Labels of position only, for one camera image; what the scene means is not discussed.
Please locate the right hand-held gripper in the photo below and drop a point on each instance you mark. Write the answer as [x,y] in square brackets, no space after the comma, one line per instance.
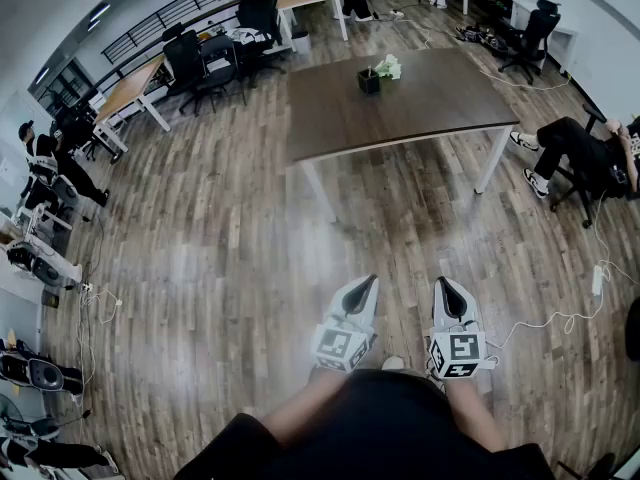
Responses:
[462,348]

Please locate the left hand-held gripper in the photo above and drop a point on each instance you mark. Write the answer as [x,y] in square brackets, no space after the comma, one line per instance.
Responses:
[332,343]

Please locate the small black vase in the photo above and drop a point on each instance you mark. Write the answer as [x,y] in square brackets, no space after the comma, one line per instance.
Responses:
[369,84]

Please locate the person's left forearm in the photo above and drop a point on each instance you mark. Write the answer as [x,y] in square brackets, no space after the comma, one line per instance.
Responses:
[300,408]

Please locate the person's right forearm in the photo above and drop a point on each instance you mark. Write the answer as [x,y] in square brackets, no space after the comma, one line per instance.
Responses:
[475,418]

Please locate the person's light shoe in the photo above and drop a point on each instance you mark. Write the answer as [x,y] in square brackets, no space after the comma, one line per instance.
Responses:
[392,363]

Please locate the person's black shirt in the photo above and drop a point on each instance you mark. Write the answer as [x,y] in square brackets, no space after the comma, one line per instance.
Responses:
[375,433]

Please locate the white power strip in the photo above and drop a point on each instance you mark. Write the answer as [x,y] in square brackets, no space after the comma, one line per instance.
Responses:
[86,286]
[396,13]
[598,280]

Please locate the dark brown wooden table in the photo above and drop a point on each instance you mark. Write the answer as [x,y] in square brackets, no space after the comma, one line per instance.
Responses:
[425,103]

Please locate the white artificial flower bunch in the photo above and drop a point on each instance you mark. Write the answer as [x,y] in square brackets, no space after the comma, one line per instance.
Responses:
[390,65]

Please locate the white trash bin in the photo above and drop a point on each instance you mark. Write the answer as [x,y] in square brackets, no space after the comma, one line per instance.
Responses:
[301,43]

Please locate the pile of black gear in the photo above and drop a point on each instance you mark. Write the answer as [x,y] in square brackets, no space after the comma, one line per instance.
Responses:
[480,35]

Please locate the black metal railing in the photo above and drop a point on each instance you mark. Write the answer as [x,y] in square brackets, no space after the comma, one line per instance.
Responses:
[170,12]

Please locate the black standing fan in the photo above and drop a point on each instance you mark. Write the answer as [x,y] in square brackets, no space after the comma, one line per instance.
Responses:
[10,413]

